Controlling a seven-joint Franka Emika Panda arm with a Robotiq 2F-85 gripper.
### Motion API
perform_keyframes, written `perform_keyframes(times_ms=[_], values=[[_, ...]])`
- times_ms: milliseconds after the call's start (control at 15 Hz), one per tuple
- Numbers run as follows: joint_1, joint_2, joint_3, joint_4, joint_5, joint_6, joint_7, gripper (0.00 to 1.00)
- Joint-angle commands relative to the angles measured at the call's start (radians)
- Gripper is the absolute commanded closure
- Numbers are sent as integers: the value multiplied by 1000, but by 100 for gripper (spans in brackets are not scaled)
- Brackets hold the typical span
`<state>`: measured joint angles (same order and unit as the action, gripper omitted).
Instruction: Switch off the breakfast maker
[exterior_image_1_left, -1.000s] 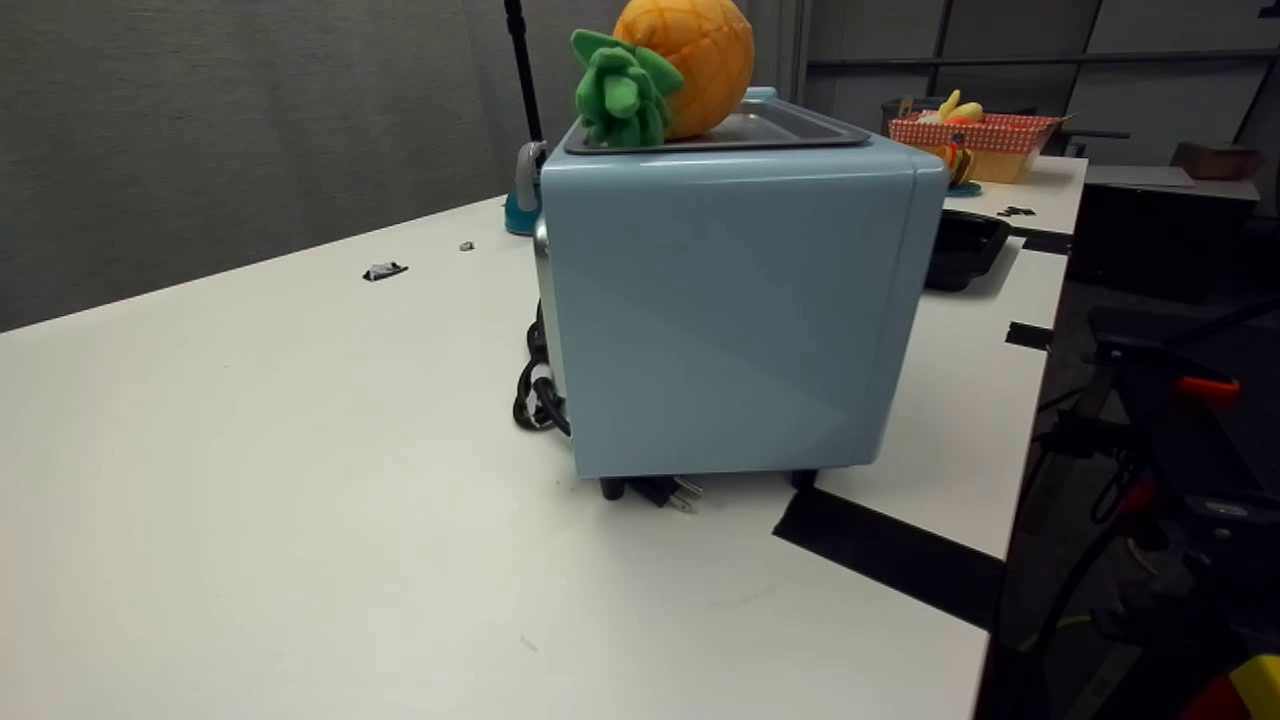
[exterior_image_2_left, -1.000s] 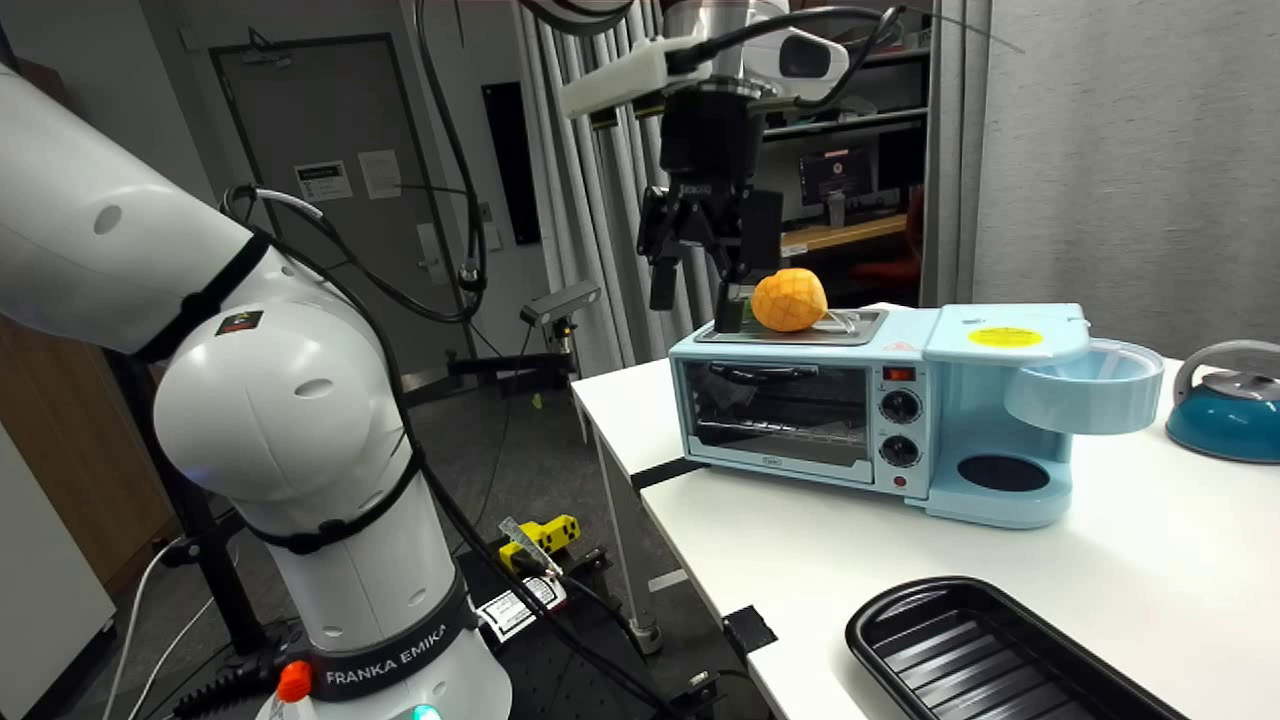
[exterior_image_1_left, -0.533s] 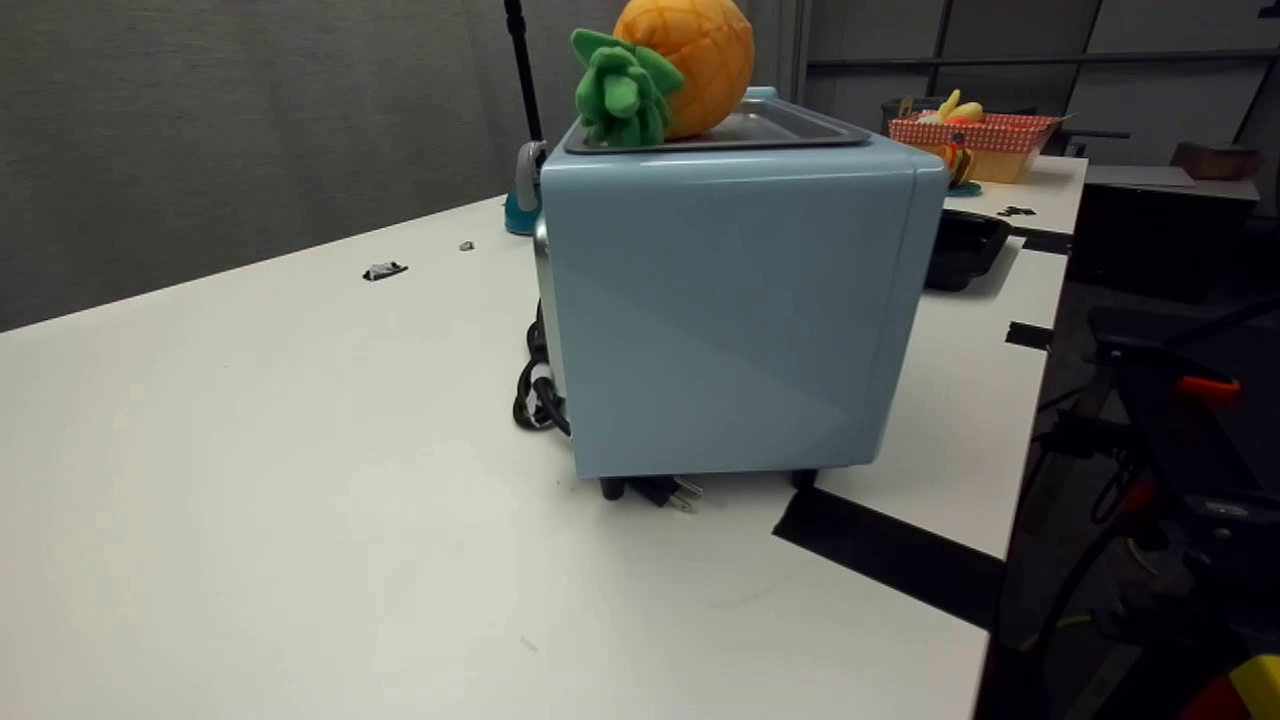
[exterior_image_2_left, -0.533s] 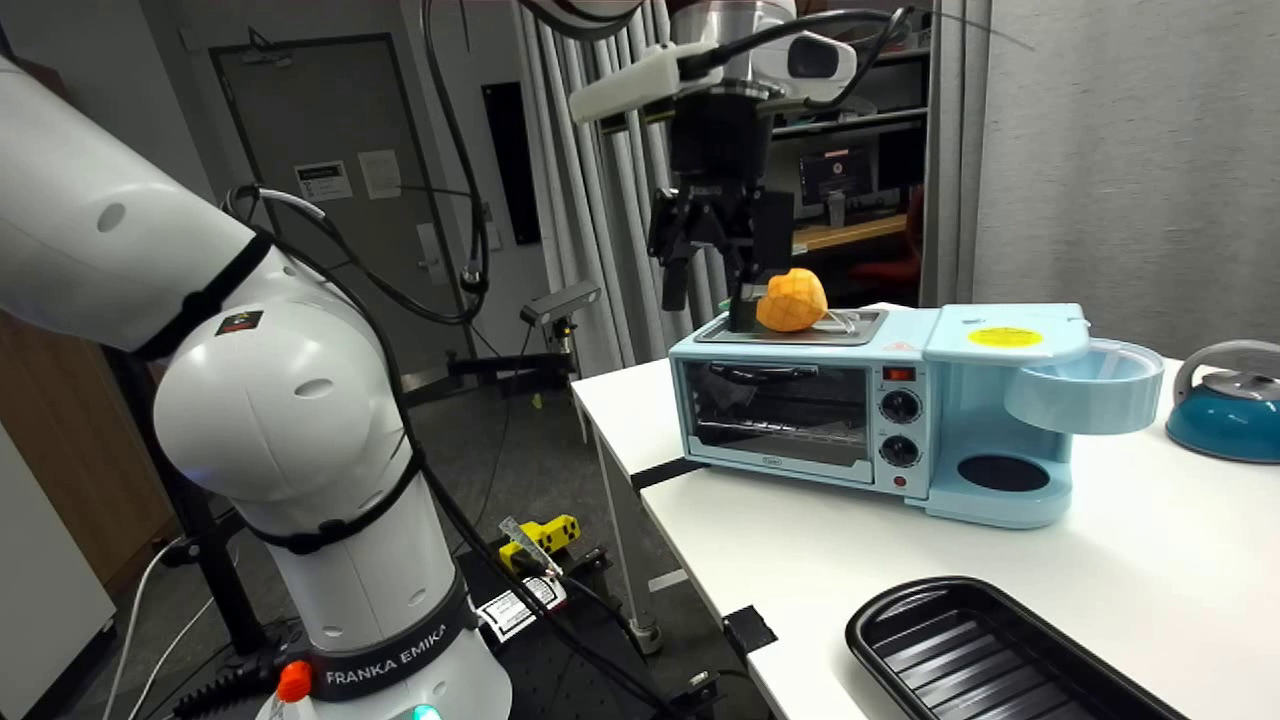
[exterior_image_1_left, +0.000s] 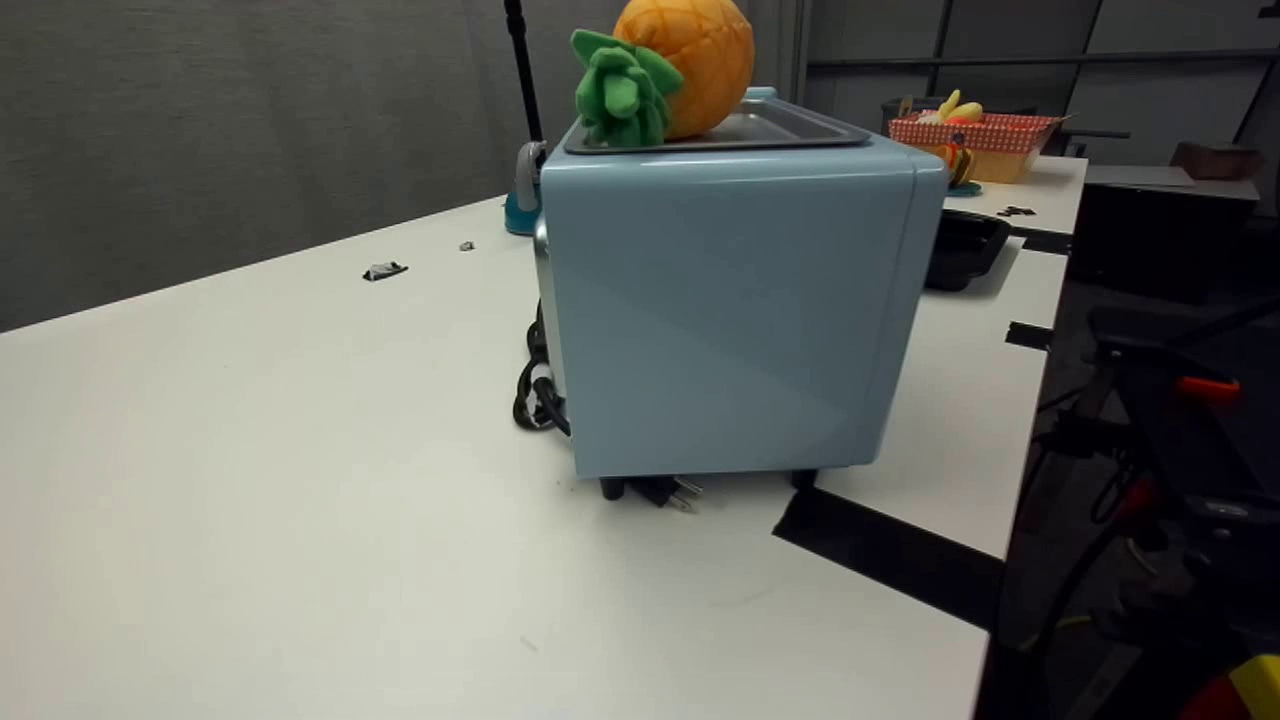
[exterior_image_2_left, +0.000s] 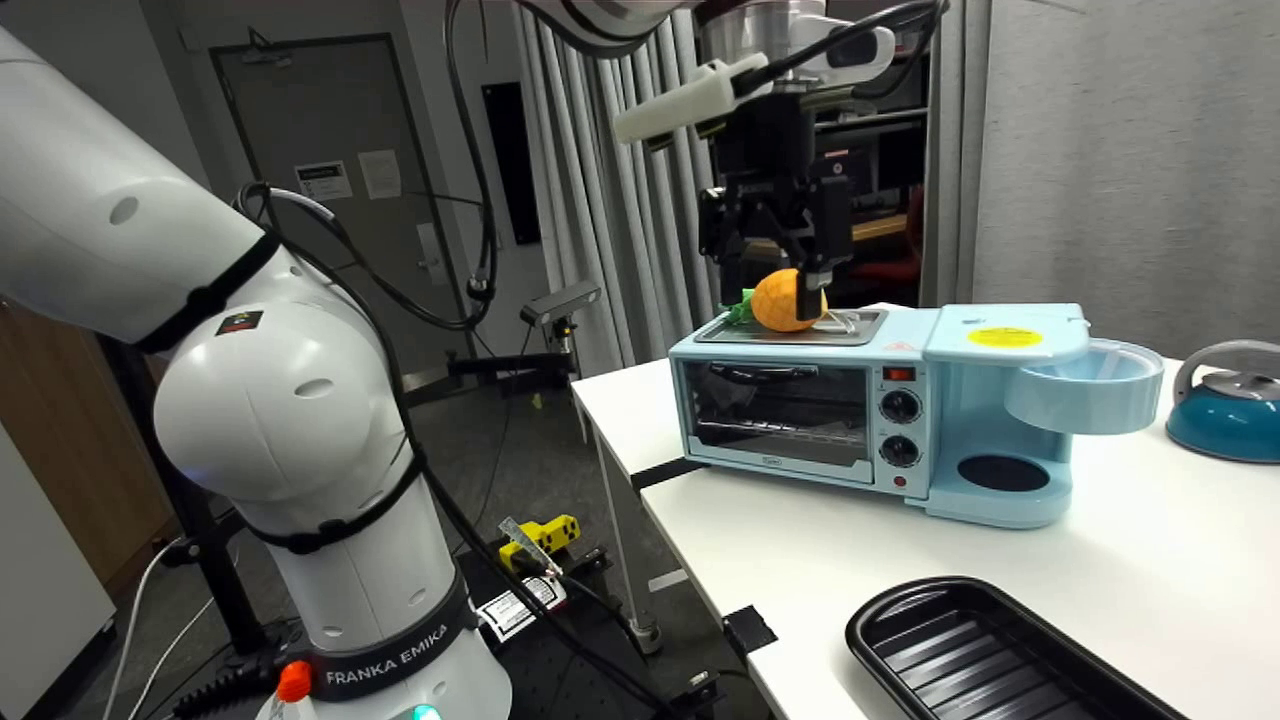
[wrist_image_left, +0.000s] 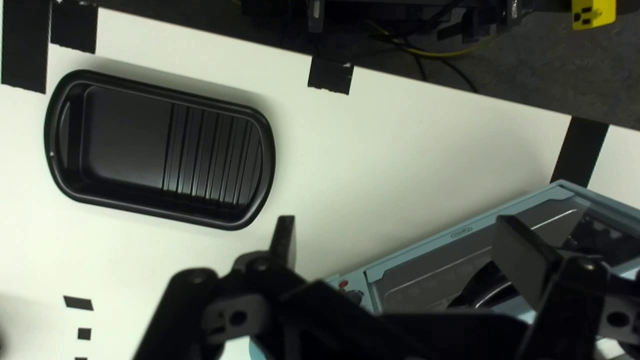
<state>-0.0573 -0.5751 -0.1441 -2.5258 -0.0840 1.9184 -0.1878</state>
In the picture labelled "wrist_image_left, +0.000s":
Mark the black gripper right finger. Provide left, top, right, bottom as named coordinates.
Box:
left=489, top=213, right=640, bottom=360

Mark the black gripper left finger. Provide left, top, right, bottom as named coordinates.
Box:
left=131, top=213, right=316, bottom=360

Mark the light blue breakfast maker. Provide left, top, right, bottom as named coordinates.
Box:
left=246, top=177, right=640, bottom=360

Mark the black ribbed grill tray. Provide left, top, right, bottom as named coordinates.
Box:
left=43, top=67, right=277, bottom=232

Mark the yellow power plug adapter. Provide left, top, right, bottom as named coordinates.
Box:
left=569, top=0, right=619, bottom=32

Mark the large black tape patch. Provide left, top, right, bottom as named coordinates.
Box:
left=2, top=0, right=52, bottom=94

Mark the thin black floor cable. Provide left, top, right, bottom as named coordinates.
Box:
left=410, top=51, right=480, bottom=94

